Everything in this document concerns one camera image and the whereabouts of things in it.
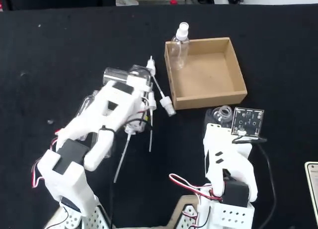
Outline clear plastic bottle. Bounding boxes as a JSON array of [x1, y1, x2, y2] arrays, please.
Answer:
[[212, 105, 234, 129], [103, 64, 152, 87]]

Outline cardboard box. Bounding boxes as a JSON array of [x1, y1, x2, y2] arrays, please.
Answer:
[[164, 37, 248, 111]]

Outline white spray top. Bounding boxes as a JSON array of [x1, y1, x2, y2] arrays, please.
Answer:
[[146, 55, 158, 77], [151, 75, 177, 117]]

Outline clear bottle with spray top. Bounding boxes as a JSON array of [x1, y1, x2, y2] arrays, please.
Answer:
[[171, 22, 191, 71]]

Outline white phone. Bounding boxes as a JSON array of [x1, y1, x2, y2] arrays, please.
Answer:
[[304, 161, 318, 229]]

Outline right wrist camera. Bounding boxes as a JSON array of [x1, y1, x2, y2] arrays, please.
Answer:
[[231, 106, 265, 138]]

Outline black cable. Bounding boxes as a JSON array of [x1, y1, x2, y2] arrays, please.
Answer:
[[232, 136, 278, 229]]

